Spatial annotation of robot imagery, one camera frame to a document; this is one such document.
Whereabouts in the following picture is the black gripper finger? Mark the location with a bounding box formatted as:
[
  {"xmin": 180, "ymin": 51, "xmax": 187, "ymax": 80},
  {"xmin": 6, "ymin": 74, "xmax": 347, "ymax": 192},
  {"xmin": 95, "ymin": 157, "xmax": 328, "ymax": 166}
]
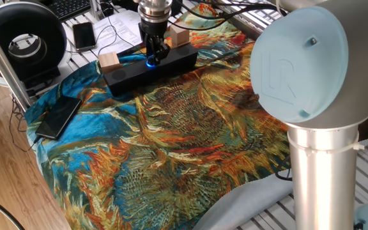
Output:
[
  {"xmin": 142, "ymin": 34, "xmax": 158, "ymax": 65},
  {"xmin": 154, "ymin": 36, "xmax": 172, "ymax": 66}
]

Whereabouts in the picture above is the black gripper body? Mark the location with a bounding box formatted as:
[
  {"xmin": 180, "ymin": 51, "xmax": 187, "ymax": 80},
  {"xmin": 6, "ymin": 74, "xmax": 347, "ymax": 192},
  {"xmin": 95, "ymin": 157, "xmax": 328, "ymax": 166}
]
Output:
[{"xmin": 138, "ymin": 20, "xmax": 166, "ymax": 41}]

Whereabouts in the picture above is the black bar speaker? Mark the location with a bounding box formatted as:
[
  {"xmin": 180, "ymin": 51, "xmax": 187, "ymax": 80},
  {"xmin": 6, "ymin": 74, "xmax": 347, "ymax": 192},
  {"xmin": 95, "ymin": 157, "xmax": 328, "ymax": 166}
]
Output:
[{"xmin": 102, "ymin": 42, "xmax": 199, "ymax": 96}]

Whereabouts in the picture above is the light wooden block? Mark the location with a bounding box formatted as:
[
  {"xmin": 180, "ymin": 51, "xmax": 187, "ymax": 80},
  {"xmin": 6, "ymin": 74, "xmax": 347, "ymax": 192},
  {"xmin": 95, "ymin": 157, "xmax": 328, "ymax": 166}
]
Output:
[
  {"xmin": 97, "ymin": 51, "xmax": 121, "ymax": 74},
  {"xmin": 169, "ymin": 24, "xmax": 190, "ymax": 48}
]

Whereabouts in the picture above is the printed white paper sheet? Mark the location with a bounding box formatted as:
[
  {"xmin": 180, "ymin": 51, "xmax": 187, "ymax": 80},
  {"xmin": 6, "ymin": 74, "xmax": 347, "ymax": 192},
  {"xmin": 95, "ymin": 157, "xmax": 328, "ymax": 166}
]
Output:
[{"xmin": 89, "ymin": 10, "xmax": 146, "ymax": 57}]

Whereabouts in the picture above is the small black smartphone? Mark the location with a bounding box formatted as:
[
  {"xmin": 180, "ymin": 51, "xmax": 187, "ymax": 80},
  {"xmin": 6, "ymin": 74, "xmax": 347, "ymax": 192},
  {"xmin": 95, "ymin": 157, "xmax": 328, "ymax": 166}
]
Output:
[{"xmin": 72, "ymin": 22, "xmax": 97, "ymax": 52}]

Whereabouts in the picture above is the black computer keyboard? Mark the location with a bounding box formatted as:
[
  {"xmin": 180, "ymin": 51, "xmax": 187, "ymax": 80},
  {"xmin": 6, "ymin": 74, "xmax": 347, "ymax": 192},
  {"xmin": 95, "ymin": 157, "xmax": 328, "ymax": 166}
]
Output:
[{"xmin": 48, "ymin": 0, "xmax": 92, "ymax": 20}]

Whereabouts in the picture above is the sunflower painting print cloth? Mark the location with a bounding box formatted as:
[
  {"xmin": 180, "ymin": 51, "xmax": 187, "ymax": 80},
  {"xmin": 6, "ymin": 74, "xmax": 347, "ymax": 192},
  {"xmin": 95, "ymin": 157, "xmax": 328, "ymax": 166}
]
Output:
[{"xmin": 24, "ymin": 3, "xmax": 292, "ymax": 230}]

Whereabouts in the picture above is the large black smartphone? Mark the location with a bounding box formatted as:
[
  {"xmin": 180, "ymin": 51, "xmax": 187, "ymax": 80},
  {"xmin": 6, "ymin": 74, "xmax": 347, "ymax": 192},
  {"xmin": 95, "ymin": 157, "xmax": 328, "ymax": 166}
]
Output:
[{"xmin": 35, "ymin": 95, "xmax": 82, "ymax": 140}]

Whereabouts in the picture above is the silver metal pole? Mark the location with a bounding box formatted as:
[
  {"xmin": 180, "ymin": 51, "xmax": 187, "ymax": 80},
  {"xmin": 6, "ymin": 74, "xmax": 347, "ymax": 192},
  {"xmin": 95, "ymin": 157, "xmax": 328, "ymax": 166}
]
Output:
[{"xmin": 0, "ymin": 12, "xmax": 33, "ymax": 111}]

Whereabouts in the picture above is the light grey cloth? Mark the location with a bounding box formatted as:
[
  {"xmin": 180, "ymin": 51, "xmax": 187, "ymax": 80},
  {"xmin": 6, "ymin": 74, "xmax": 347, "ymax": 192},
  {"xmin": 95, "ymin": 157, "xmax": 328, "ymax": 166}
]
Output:
[{"xmin": 192, "ymin": 169, "xmax": 295, "ymax": 230}]

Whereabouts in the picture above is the thin black speaker cable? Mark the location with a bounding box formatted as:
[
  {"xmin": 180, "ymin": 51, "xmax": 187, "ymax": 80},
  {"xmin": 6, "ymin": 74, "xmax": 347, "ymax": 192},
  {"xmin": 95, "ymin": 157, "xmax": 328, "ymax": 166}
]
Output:
[{"xmin": 96, "ymin": 0, "xmax": 148, "ymax": 58}]

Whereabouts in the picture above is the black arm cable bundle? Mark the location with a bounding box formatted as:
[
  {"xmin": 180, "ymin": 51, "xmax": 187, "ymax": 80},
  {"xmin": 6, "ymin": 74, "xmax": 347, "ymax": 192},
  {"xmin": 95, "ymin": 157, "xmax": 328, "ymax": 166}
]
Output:
[{"xmin": 167, "ymin": 0, "xmax": 289, "ymax": 31}]

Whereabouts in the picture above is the thin black phone cable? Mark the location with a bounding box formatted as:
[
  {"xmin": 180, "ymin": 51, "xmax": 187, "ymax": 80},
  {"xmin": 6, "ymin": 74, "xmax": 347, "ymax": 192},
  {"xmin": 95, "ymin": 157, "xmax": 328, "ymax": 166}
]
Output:
[{"xmin": 8, "ymin": 95, "xmax": 40, "ymax": 153}]

